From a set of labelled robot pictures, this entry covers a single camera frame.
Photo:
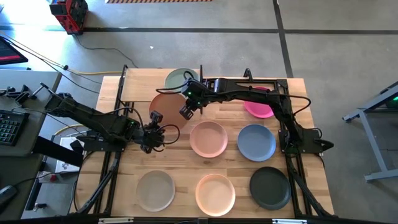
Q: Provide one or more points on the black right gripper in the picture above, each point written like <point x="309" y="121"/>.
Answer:
<point x="197" y="93"/>

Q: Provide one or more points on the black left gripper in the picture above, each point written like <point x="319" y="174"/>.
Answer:
<point x="149" y="133"/>

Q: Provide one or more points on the terracotta plate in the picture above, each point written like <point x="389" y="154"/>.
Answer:
<point x="166" y="109"/>

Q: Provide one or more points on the sage green plate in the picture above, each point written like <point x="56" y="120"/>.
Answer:
<point x="175" y="79"/>

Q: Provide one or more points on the salmon pink plate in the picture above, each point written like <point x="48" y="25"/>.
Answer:
<point x="208" y="139"/>

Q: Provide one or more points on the light grey plate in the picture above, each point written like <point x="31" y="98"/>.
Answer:
<point x="155" y="190"/>

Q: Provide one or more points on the magenta plate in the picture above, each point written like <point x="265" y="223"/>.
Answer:
<point x="258" y="110"/>

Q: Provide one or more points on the blue plate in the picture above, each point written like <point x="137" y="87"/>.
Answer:
<point x="256" y="143"/>

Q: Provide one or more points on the dark green plate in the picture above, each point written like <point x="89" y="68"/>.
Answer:
<point x="270" y="188"/>

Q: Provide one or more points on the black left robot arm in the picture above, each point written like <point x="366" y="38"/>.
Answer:
<point x="93" y="119"/>

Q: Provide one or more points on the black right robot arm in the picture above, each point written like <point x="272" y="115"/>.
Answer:
<point x="264" y="96"/>

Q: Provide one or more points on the white printed box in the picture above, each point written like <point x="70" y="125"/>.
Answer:
<point x="66" y="152"/>

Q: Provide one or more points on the red button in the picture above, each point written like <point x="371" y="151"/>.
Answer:
<point x="53" y="178"/>

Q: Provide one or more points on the grey side desk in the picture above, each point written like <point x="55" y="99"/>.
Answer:
<point x="31" y="77"/>

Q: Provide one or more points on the black clamp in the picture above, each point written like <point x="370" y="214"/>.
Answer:
<point x="18" y="95"/>

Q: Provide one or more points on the black keyboard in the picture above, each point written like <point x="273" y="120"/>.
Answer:
<point x="12" y="127"/>

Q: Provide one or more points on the red and black tool box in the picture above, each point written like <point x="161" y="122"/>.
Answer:
<point x="70" y="14"/>

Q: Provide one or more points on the black computer mouse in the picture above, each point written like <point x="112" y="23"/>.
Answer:
<point x="6" y="194"/>

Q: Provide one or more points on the computer monitor with red bar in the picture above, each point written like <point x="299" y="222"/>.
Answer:
<point x="9" y="51"/>

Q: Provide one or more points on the grey metal stand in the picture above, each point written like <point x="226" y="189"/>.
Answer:
<point x="373" y="143"/>

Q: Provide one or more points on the black hook bracket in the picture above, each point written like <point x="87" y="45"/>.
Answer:
<point x="247" y="73"/>

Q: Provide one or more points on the black aluminium rig frame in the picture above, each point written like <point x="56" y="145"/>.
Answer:
<point x="267" y="81"/>

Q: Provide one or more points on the silver metal bracket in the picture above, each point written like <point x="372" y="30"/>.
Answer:
<point x="289" y="221"/>
<point x="115" y="220"/>

